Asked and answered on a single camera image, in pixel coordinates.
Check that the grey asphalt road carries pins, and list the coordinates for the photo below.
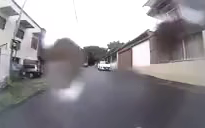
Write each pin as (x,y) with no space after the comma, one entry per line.
(123,100)

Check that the dark car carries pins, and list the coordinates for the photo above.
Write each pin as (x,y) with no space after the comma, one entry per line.
(85,64)

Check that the grass verge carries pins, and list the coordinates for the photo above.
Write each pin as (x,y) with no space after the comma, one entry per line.
(16,91)

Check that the pole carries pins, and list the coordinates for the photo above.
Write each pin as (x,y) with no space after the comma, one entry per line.
(15,36)

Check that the white car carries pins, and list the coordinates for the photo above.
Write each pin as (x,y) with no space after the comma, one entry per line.
(104,66)

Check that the low building with red gate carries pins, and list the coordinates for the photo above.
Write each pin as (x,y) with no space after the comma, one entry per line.
(125,60)

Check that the grey concrete pavement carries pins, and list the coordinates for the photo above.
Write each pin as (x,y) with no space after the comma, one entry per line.
(193,85)

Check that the parked vehicle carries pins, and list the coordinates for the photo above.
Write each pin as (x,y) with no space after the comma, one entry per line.
(30,70)

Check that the group of trees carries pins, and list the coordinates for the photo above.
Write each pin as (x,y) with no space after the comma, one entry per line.
(94,54)

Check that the beige building with balcony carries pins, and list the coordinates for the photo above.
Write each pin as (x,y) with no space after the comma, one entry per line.
(190,71)

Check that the white building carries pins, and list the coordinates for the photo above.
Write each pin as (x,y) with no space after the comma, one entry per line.
(6,31)

